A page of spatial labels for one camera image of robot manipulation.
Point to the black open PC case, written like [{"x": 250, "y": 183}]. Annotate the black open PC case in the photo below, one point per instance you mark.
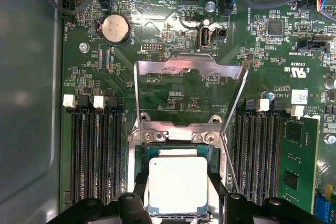
[{"x": 26, "y": 103}]

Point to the round coin battery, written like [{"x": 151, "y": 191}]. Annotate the round coin battery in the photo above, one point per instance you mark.
[{"x": 114, "y": 27}]

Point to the RAM slot with white latch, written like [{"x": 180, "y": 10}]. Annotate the RAM slot with white latch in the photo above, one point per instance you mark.
[
  {"x": 295, "y": 111},
  {"x": 253, "y": 155},
  {"x": 99, "y": 155},
  {"x": 76, "y": 155}
]

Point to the thin metal locking lever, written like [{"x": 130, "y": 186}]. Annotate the thin metal locking lever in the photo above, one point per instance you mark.
[{"x": 231, "y": 163}]

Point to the silver CPU chip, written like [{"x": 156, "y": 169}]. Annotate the silver CPU chip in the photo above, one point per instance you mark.
[{"x": 178, "y": 184}]

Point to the white barcode sticker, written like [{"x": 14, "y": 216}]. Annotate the white barcode sticker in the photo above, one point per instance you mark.
[{"x": 299, "y": 96}]

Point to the CPU socket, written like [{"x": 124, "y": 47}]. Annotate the CPU socket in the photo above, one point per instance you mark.
[{"x": 155, "y": 136}]

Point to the RAM slot with black latch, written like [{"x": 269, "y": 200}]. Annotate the RAM slot with black latch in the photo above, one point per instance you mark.
[
  {"x": 240, "y": 155},
  {"x": 267, "y": 155},
  {"x": 116, "y": 155},
  {"x": 88, "y": 155}
]

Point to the green motherboard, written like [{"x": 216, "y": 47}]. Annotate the green motherboard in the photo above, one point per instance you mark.
[{"x": 262, "y": 58}]

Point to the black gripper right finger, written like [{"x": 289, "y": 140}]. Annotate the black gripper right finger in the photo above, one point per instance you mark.
[{"x": 236, "y": 208}]

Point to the square black chip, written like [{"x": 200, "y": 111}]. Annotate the square black chip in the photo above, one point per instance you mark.
[{"x": 274, "y": 27}]

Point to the silver motherboard screw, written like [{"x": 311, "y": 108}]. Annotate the silver motherboard screw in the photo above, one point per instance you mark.
[
  {"x": 210, "y": 5},
  {"x": 329, "y": 138},
  {"x": 84, "y": 47}
]

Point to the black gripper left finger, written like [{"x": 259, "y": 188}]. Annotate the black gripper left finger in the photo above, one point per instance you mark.
[{"x": 131, "y": 208}]

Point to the internal USB port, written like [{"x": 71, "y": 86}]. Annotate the internal USB port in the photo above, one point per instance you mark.
[{"x": 204, "y": 36}]

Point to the metal CPU socket cover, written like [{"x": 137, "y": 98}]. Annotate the metal CPU socket cover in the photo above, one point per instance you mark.
[{"x": 189, "y": 64}]

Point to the green RAM stick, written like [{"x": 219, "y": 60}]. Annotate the green RAM stick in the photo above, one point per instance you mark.
[{"x": 299, "y": 155}]

